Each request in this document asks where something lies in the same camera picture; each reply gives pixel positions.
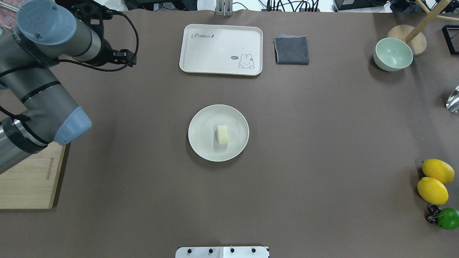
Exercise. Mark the green bowl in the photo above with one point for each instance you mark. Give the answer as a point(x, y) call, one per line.
point(392, 55)

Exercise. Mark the wooden cup tree stand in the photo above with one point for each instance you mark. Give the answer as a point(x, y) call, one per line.
point(413, 37)

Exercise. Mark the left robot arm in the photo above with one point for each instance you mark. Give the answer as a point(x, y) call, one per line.
point(45, 35)

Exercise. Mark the white steamed bun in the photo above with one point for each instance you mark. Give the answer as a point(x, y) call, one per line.
point(222, 134)

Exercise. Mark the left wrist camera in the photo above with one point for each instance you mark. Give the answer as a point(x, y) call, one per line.
point(88, 11)

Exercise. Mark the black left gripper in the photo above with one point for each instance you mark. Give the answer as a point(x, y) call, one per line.
point(106, 52)

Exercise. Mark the yellow lemon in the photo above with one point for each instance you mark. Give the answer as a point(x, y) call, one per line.
point(438, 169)
point(433, 191)

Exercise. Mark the green lime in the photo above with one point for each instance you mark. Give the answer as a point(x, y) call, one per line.
point(445, 218)

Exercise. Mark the white camera pillar base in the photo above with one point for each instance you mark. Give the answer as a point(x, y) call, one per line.
point(256, 251)

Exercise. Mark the metal scoop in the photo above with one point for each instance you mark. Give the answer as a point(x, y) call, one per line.
point(452, 103)

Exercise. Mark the grey folded cloth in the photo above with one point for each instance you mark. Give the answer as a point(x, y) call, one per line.
point(291, 50)

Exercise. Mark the aluminium frame post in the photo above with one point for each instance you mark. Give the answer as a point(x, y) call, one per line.
point(224, 8)

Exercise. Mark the cream rectangular tray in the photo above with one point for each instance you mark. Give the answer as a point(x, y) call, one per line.
point(222, 50)

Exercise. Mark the wooden cutting board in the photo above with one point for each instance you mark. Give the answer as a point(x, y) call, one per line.
point(33, 183)

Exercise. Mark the pink bowl with ice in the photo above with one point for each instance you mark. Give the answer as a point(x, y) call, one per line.
point(8, 11)

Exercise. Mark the cream round plate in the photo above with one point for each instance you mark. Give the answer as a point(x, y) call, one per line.
point(202, 132)

